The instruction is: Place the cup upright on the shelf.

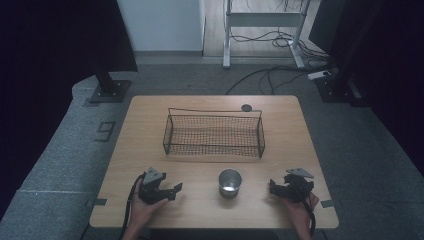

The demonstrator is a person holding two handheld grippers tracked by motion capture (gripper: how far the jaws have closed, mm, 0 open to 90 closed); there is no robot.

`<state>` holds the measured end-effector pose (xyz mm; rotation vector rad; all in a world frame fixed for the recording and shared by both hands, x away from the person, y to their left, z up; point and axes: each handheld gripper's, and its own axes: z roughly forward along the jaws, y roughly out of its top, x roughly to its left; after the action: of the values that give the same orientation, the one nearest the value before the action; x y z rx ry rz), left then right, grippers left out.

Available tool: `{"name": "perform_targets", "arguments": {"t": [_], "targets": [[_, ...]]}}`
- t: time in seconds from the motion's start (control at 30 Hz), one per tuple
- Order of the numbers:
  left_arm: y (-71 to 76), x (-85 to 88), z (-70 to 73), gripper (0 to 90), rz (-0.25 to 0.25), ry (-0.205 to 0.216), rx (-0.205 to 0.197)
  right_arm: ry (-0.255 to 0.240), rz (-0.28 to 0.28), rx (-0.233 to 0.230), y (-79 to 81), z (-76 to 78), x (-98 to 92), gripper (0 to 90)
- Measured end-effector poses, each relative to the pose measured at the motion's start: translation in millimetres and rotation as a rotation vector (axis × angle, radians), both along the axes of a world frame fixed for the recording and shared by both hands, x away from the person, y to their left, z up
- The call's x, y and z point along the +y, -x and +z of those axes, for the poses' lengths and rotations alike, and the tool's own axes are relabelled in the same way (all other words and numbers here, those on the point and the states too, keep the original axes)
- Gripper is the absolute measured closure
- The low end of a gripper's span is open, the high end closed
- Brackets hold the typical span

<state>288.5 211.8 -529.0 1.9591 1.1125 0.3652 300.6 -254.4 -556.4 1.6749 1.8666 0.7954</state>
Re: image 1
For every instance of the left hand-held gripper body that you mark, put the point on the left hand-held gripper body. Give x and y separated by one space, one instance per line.
151 186

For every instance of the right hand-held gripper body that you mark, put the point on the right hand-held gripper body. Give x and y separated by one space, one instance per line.
298 186

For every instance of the metal cup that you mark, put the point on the metal cup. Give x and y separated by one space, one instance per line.
229 185

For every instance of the person's right hand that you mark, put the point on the person's right hand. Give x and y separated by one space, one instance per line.
300 210

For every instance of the person's left hand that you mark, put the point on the person's left hand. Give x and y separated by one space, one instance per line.
145 210

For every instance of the grey tape piece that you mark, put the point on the grey tape piece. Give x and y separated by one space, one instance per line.
327 203
99 201

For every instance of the black round table cap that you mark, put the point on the black round table cap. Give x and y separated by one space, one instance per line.
246 108

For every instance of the white power strip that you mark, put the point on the white power strip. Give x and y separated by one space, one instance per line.
318 74

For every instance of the dark curtain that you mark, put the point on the dark curtain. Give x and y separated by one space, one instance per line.
393 66
50 50

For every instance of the black stand with base plate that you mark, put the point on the black stand with base plate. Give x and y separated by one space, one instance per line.
336 88
110 90

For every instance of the white metal desk frame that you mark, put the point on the white metal desk frame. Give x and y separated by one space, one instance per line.
263 19

